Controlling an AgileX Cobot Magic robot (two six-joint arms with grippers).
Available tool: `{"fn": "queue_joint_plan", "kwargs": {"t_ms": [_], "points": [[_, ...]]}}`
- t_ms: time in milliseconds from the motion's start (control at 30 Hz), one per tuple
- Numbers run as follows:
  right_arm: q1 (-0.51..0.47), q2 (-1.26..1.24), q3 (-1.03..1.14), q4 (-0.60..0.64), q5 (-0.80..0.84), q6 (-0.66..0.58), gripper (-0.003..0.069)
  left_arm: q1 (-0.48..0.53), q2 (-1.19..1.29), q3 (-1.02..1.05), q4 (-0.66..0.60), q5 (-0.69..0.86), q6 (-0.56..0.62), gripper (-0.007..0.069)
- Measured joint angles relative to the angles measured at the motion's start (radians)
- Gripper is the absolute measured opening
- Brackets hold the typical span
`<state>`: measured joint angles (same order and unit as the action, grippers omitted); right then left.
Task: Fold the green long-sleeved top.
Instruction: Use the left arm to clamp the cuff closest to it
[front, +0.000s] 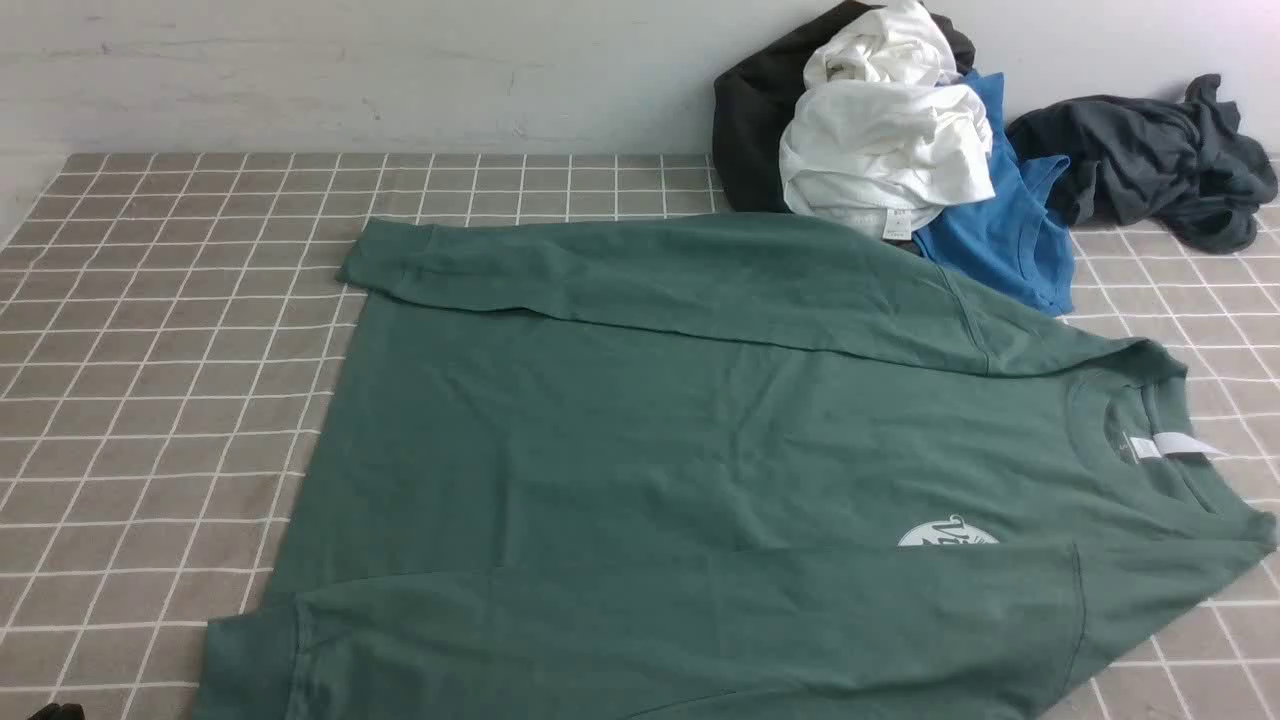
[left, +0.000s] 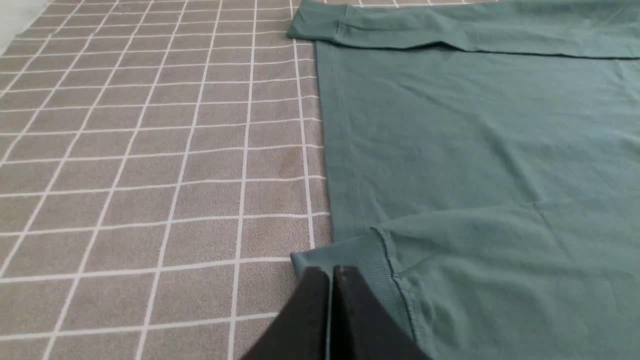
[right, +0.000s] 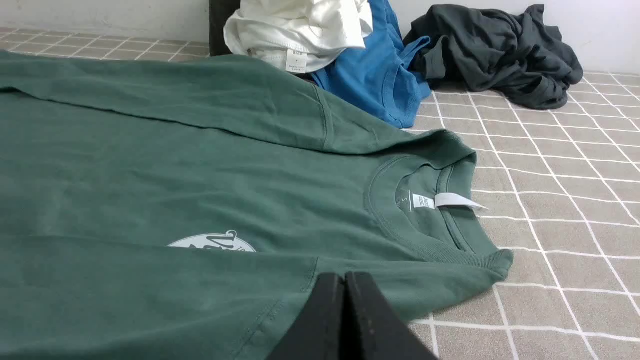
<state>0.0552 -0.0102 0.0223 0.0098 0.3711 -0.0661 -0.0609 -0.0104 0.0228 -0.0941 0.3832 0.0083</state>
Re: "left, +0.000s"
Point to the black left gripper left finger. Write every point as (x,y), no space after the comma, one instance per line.
(299,331)

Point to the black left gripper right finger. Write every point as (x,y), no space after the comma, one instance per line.
(361,328)

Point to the green long-sleeve top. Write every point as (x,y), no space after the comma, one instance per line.
(482,168)

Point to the grey checkered tablecloth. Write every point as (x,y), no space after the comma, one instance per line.
(160,161)

